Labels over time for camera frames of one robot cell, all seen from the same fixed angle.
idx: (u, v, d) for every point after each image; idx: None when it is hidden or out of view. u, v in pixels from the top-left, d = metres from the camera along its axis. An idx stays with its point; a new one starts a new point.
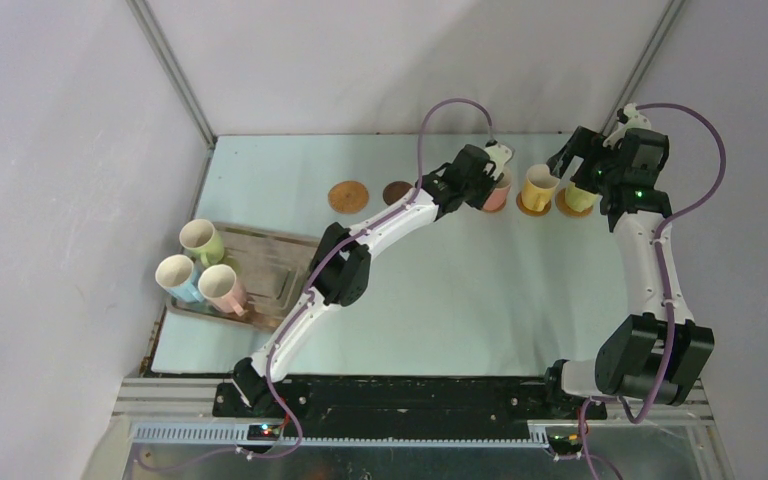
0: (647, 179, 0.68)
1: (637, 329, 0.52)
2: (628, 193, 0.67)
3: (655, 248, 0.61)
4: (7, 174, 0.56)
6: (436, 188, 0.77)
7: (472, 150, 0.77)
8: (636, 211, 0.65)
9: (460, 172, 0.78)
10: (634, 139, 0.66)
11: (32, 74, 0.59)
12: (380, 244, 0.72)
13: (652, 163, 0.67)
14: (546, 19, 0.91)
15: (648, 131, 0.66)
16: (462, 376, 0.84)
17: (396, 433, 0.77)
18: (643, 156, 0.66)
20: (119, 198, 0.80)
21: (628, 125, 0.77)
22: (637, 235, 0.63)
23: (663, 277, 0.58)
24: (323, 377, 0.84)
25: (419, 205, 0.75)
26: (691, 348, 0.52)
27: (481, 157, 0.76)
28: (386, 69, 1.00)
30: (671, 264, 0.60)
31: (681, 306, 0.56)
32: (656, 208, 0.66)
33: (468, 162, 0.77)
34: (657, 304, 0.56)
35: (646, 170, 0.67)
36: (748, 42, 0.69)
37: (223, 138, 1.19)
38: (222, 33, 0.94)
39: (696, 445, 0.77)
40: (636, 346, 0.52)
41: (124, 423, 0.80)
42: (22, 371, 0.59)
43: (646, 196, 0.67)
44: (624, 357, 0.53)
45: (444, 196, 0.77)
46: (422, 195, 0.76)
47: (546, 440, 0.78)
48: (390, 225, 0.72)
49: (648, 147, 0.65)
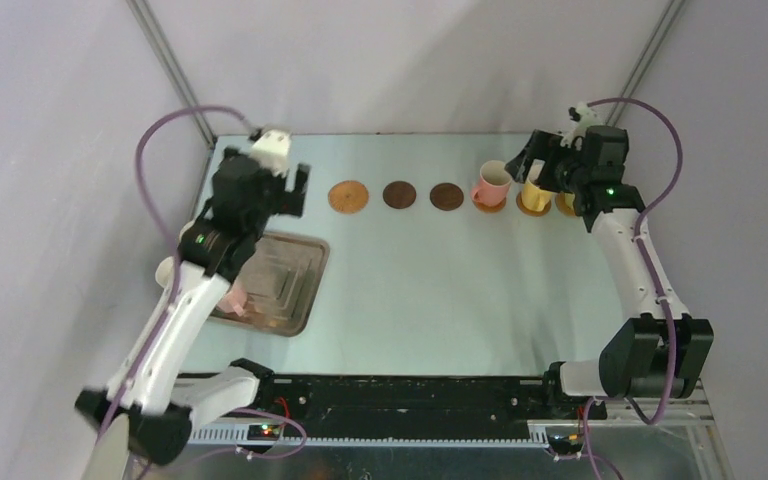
0: (615, 175, 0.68)
1: (637, 333, 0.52)
2: (599, 193, 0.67)
3: (638, 245, 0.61)
4: (7, 173, 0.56)
6: (202, 249, 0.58)
7: (229, 174, 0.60)
8: (610, 212, 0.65)
9: (225, 206, 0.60)
10: (596, 138, 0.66)
11: (31, 74, 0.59)
12: (163, 371, 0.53)
13: (617, 160, 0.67)
14: (545, 18, 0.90)
15: (603, 127, 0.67)
16: (462, 376, 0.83)
17: (395, 433, 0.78)
18: (608, 154, 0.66)
20: (118, 198, 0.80)
21: (584, 121, 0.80)
22: (616, 234, 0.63)
23: (653, 277, 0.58)
24: (323, 377, 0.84)
25: (186, 294, 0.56)
26: (693, 343, 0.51)
27: (242, 178, 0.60)
28: (386, 69, 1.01)
30: (655, 263, 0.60)
31: (674, 301, 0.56)
32: (630, 205, 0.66)
33: (225, 190, 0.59)
34: (652, 303, 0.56)
35: (611, 167, 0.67)
36: (745, 41, 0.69)
37: (223, 138, 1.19)
38: (222, 33, 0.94)
39: (696, 445, 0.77)
40: (638, 351, 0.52)
41: None
42: (21, 370, 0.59)
43: (618, 195, 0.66)
44: (631, 362, 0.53)
45: (212, 260, 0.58)
46: (186, 275, 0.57)
47: (546, 440, 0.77)
48: (160, 344, 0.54)
49: (612, 143, 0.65)
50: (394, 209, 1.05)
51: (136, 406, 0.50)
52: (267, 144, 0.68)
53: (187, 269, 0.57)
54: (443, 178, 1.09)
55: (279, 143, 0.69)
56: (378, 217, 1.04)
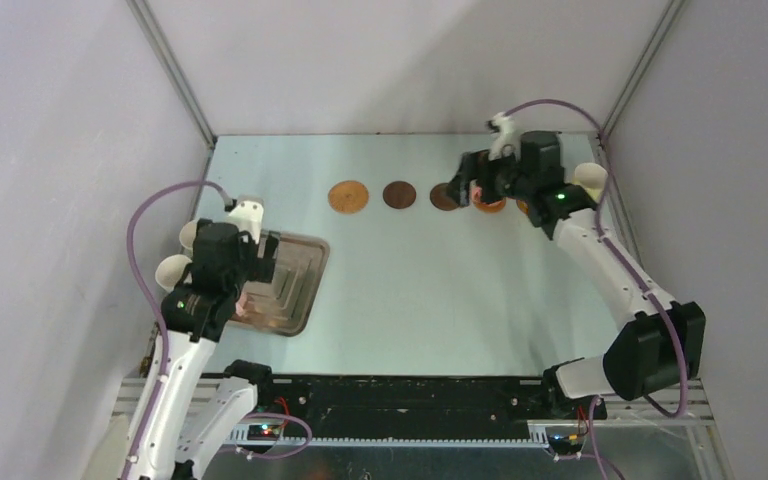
0: (556, 178, 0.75)
1: (640, 336, 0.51)
2: (551, 199, 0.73)
3: (605, 244, 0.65)
4: (7, 174, 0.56)
6: (184, 314, 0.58)
7: (211, 234, 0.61)
8: (567, 215, 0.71)
9: (208, 267, 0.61)
10: (535, 147, 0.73)
11: (31, 74, 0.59)
12: (166, 441, 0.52)
13: (557, 163, 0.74)
14: (544, 18, 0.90)
15: (534, 137, 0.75)
16: (462, 376, 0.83)
17: (395, 433, 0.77)
18: (546, 159, 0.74)
20: (118, 198, 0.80)
21: (506, 126, 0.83)
22: (582, 236, 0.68)
23: (631, 273, 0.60)
24: (323, 377, 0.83)
25: (176, 361, 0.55)
26: (691, 328, 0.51)
27: (225, 236, 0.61)
28: (386, 69, 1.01)
30: (626, 259, 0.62)
31: (660, 292, 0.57)
32: (583, 204, 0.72)
33: (208, 252, 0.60)
34: (641, 300, 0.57)
35: (552, 172, 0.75)
36: (744, 41, 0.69)
37: (223, 138, 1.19)
38: (222, 34, 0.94)
39: (696, 445, 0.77)
40: (646, 353, 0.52)
41: (122, 423, 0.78)
42: (22, 369, 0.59)
43: (568, 197, 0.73)
44: (641, 365, 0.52)
45: (196, 324, 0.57)
46: (173, 343, 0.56)
47: (546, 439, 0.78)
48: (158, 417, 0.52)
49: (549, 149, 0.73)
50: (394, 209, 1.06)
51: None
52: (243, 212, 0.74)
53: (174, 337, 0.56)
54: (442, 178, 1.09)
55: (255, 210, 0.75)
56: (378, 217, 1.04)
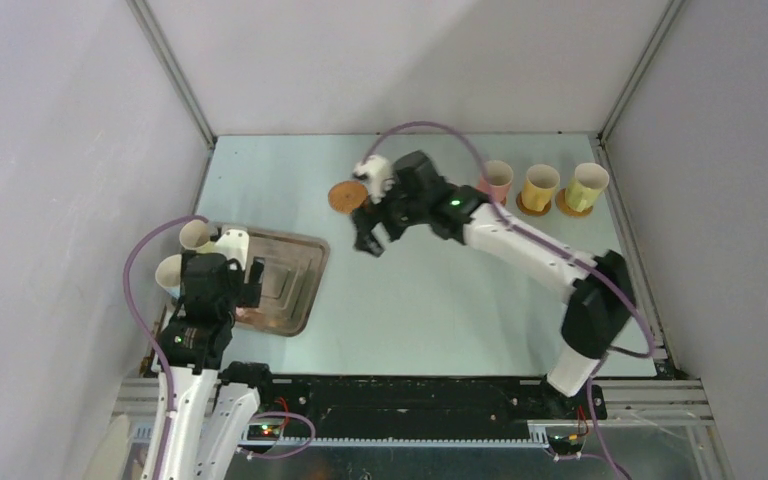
0: (443, 186, 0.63)
1: (585, 300, 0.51)
2: (448, 209, 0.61)
3: (517, 230, 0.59)
4: (7, 173, 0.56)
6: (183, 347, 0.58)
7: (200, 265, 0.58)
8: (469, 218, 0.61)
9: (201, 299, 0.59)
10: (408, 170, 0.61)
11: (30, 74, 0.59)
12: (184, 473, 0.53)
13: (437, 174, 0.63)
14: (544, 17, 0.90)
15: (399, 160, 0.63)
16: (462, 376, 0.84)
17: (395, 433, 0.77)
18: (425, 176, 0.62)
20: (118, 198, 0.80)
21: (375, 165, 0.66)
22: (492, 232, 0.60)
23: (550, 248, 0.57)
24: (323, 377, 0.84)
25: (183, 395, 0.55)
26: (620, 273, 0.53)
27: (216, 268, 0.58)
28: (385, 69, 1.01)
30: (539, 235, 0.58)
31: (579, 252, 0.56)
32: (475, 201, 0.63)
33: (199, 287, 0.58)
34: (569, 269, 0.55)
35: (437, 183, 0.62)
36: (744, 41, 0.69)
37: (223, 138, 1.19)
38: (222, 33, 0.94)
39: (696, 445, 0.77)
40: (595, 314, 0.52)
41: (123, 424, 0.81)
42: (22, 369, 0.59)
43: (462, 199, 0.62)
44: (597, 327, 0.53)
45: (197, 357, 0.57)
46: (177, 378, 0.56)
47: (546, 439, 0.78)
48: (175, 451, 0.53)
49: (422, 164, 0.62)
50: None
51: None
52: (228, 242, 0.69)
53: (176, 372, 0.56)
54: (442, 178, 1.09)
55: (240, 238, 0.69)
56: None
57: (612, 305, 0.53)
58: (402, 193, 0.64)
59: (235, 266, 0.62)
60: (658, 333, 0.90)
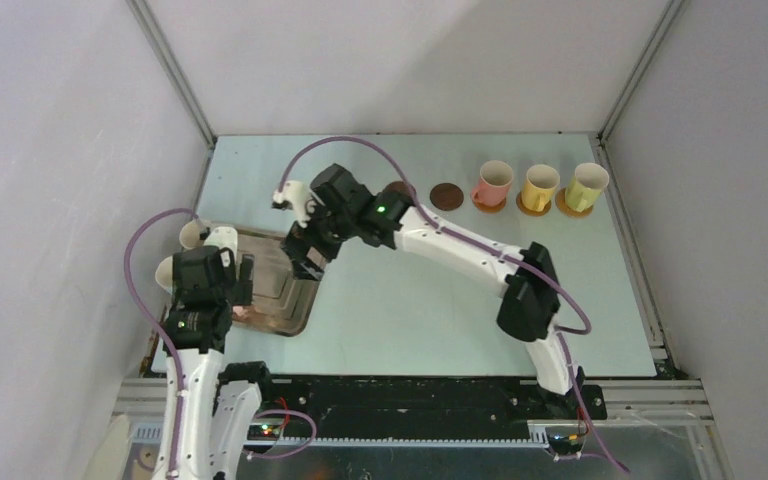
0: (363, 196, 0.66)
1: (517, 294, 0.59)
2: (374, 217, 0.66)
3: (445, 233, 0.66)
4: (7, 173, 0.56)
6: (189, 332, 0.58)
7: (195, 255, 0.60)
8: (396, 224, 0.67)
9: (200, 287, 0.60)
10: (329, 188, 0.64)
11: (31, 74, 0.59)
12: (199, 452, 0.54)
13: (355, 184, 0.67)
14: (544, 18, 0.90)
15: (317, 179, 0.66)
16: (462, 376, 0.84)
17: (396, 433, 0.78)
18: (344, 188, 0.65)
20: (118, 198, 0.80)
21: (293, 190, 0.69)
22: (423, 237, 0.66)
23: (479, 247, 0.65)
24: (323, 377, 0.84)
25: (193, 374, 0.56)
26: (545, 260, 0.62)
27: (209, 254, 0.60)
28: (385, 69, 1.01)
30: (467, 237, 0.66)
31: (505, 247, 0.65)
32: (400, 204, 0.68)
33: (196, 273, 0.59)
34: (500, 265, 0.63)
35: (357, 194, 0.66)
36: (744, 41, 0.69)
37: (223, 138, 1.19)
38: (222, 34, 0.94)
39: (696, 445, 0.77)
40: (528, 304, 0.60)
41: (123, 423, 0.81)
42: (22, 368, 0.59)
43: (386, 205, 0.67)
44: (531, 312, 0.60)
45: (203, 339, 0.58)
46: (186, 359, 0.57)
47: (545, 439, 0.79)
48: (189, 430, 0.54)
49: (340, 180, 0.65)
50: None
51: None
52: (218, 238, 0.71)
53: (185, 353, 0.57)
54: (442, 179, 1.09)
55: (229, 234, 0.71)
56: None
57: (542, 292, 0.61)
58: (327, 211, 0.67)
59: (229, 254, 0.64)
60: (658, 333, 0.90)
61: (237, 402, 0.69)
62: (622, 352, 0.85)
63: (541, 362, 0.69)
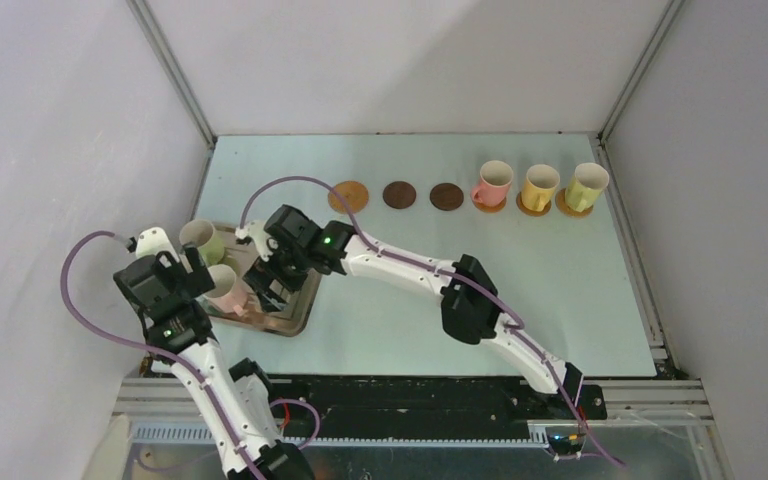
0: (312, 231, 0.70)
1: (452, 304, 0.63)
2: (321, 248, 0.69)
3: (386, 256, 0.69)
4: (7, 173, 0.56)
6: (180, 336, 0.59)
7: (135, 273, 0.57)
8: (342, 251, 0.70)
9: (160, 298, 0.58)
10: (279, 227, 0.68)
11: (31, 74, 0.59)
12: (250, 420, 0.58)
13: (303, 220, 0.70)
14: (543, 18, 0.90)
15: (269, 219, 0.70)
16: (462, 376, 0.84)
17: (395, 433, 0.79)
18: (292, 226, 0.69)
20: (118, 198, 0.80)
21: (256, 227, 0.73)
22: (366, 261, 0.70)
23: (415, 265, 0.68)
24: (323, 377, 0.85)
25: (208, 363, 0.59)
26: (475, 268, 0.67)
27: (151, 265, 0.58)
28: (386, 69, 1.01)
30: (404, 256, 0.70)
31: (441, 263, 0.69)
32: (345, 234, 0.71)
33: (153, 287, 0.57)
34: (436, 281, 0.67)
35: (306, 230, 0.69)
36: (745, 41, 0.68)
37: (223, 137, 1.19)
38: (222, 34, 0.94)
39: (696, 445, 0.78)
40: (463, 312, 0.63)
41: (123, 423, 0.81)
42: (23, 368, 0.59)
43: (332, 236, 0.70)
44: (469, 317, 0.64)
45: (198, 333, 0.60)
46: (193, 357, 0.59)
47: (545, 440, 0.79)
48: (231, 406, 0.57)
49: (288, 217, 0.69)
50: (394, 208, 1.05)
51: (266, 447, 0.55)
52: (147, 244, 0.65)
53: (188, 352, 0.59)
54: (442, 179, 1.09)
55: (157, 235, 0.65)
56: (378, 217, 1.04)
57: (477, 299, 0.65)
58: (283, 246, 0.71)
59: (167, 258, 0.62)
60: (658, 333, 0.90)
61: (250, 391, 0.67)
62: (623, 352, 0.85)
63: (513, 363, 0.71)
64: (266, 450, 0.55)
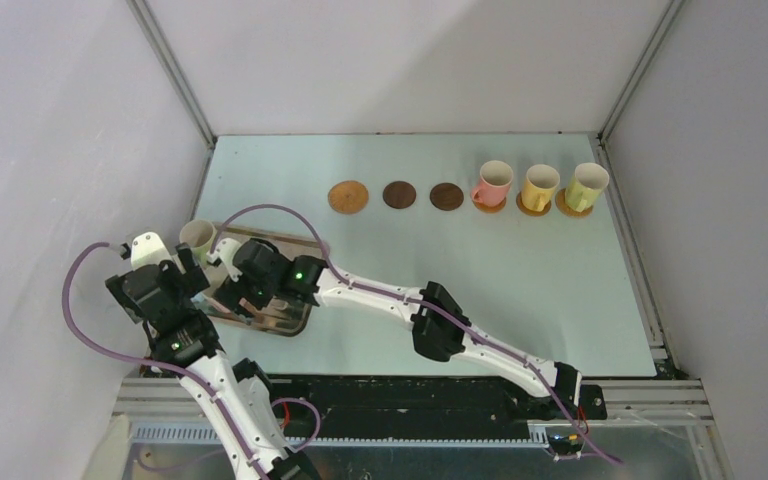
0: (282, 266, 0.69)
1: (421, 331, 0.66)
2: (294, 284, 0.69)
3: (358, 287, 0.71)
4: (7, 173, 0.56)
6: (187, 349, 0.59)
7: (137, 286, 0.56)
8: (314, 285, 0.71)
9: (166, 310, 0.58)
10: (253, 264, 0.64)
11: (30, 74, 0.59)
12: (262, 431, 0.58)
13: (273, 254, 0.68)
14: (543, 18, 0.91)
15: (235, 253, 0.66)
16: (462, 376, 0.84)
17: (395, 433, 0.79)
18: (265, 263, 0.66)
20: (118, 197, 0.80)
21: (227, 249, 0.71)
22: (338, 293, 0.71)
23: (385, 295, 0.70)
24: (323, 377, 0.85)
25: (217, 376, 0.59)
26: (439, 292, 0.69)
27: (155, 277, 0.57)
28: (385, 70, 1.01)
30: (375, 286, 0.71)
31: (409, 290, 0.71)
32: (316, 266, 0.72)
33: (159, 301, 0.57)
34: (405, 309, 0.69)
35: (277, 265, 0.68)
36: (745, 41, 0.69)
37: (223, 137, 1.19)
38: (222, 35, 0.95)
39: (696, 445, 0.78)
40: (432, 337, 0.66)
41: (123, 423, 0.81)
42: (23, 367, 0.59)
43: (303, 270, 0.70)
44: (435, 341, 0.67)
45: (206, 344, 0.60)
46: (200, 370, 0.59)
47: (545, 439, 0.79)
48: (243, 419, 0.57)
49: (260, 253, 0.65)
50: (394, 208, 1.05)
51: (279, 459, 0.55)
52: (143, 250, 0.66)
53: (196, 366, 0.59)
54: (442, 179, 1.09)
55: (151, 240, 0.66)
56: (378, 217, 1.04)
57: (442, 322, 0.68)
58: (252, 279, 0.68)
59: (168, 266, 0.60)
60: (658, 333, 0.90)
61: (253, 394, 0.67)
62: (623, 352, 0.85)
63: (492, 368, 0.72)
64: (278, 462, 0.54)
